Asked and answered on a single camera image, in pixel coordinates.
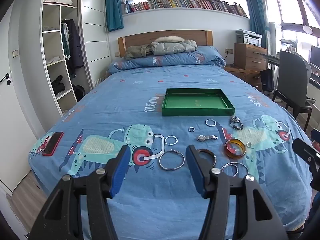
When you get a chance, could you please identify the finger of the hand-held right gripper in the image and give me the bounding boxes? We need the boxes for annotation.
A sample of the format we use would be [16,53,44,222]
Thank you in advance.
[292,138,320,165]

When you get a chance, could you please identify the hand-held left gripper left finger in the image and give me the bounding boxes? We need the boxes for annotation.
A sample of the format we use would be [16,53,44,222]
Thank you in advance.
[29,145,132,240]

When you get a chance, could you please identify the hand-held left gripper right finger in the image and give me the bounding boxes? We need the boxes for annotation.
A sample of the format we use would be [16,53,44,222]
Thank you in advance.
[185,144,288,240]

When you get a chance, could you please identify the dark brown bangle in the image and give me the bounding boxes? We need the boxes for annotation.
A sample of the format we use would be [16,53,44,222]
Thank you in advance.
[197,149,217,167]

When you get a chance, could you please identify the silver wristwatch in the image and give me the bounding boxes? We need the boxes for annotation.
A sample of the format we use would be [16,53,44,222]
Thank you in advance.
[196,134,218,142]

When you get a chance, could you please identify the silver chain bracelet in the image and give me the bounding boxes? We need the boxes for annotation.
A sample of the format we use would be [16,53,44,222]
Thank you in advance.
[220,162,250,178]

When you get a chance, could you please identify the wide amber bangle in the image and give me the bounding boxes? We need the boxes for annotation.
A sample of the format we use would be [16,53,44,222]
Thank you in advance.
[224,138,247,159]

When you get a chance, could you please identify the large silver hoop bracelet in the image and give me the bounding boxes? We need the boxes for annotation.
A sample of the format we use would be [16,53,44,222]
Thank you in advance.
[158,150,185,172]

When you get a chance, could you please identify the green tray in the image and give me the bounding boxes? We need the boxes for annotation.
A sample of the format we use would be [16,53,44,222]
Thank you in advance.
[161,88,236,117]

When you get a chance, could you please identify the brown and white beaded bracelet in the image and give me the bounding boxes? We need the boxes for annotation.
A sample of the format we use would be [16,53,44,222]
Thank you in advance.
[230,116,245,130]

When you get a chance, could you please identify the red smartphone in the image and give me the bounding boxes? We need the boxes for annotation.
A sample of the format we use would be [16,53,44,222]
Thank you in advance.
[42,132,64,157]

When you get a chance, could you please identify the grey chair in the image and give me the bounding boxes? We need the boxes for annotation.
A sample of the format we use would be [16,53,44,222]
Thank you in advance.
[272,51,313,130]

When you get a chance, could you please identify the blue dinosaur print bed sheet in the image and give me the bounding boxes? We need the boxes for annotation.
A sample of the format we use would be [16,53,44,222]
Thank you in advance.
[28,66,315,240]

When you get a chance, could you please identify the black tote bag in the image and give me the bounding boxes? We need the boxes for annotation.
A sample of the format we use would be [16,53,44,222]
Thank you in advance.
[259,69,275,92]

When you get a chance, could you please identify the black bag on floor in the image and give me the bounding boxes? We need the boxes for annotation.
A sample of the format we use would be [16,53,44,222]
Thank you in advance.
[72,85,86,102]

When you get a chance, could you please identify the wooden nightstand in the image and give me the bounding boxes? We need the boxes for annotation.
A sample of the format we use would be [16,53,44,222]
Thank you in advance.
[224,65,263,90]

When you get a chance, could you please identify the computer monitor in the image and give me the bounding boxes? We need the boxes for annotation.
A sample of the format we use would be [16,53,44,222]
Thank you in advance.
[310,45,320,68]

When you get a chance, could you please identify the black clothes on shelf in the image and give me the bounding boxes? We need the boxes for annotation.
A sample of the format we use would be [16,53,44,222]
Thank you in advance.
[51,75,66,97]

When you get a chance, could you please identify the wooden drawer cabinet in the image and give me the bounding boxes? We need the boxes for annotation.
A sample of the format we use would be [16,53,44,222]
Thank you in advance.
[234,43,268,70]

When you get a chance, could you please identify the folded blue duvet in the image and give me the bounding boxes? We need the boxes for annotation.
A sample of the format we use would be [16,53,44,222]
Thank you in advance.
[108,45,227,73]

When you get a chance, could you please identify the white door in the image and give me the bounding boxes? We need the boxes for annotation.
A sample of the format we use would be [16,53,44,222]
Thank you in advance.
[0,10,38,193]

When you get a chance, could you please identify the olive fleece jacket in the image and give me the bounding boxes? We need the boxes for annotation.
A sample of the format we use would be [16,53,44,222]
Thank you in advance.
[124,44,153,60]

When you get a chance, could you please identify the white printer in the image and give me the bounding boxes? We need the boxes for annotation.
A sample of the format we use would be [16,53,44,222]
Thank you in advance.
[235,29,262,47]

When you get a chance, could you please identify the grey puffer jacket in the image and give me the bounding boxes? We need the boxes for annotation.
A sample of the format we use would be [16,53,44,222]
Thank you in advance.
[151,36,198,55]

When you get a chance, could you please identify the hanging dark jacket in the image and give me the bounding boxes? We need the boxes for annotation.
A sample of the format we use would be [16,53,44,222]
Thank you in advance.
[65,19,84,75]

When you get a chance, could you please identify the wooden headboard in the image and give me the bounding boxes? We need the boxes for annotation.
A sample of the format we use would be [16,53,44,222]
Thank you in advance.
[117,30,213,58]

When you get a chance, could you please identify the teal curtain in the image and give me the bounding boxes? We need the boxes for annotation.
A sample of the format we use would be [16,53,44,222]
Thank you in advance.
[104,0,124,32]
[244,0,270,55]

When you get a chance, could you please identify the hanging green and white garment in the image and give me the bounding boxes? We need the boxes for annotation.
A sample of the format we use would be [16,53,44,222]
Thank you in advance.
[61,22,70,60]

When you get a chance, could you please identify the white wardrobe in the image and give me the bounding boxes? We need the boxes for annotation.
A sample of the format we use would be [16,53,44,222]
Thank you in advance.
[40,0,110,117]

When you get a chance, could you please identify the row of books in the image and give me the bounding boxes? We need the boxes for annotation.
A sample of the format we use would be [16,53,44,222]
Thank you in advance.
[122,0,248,18]

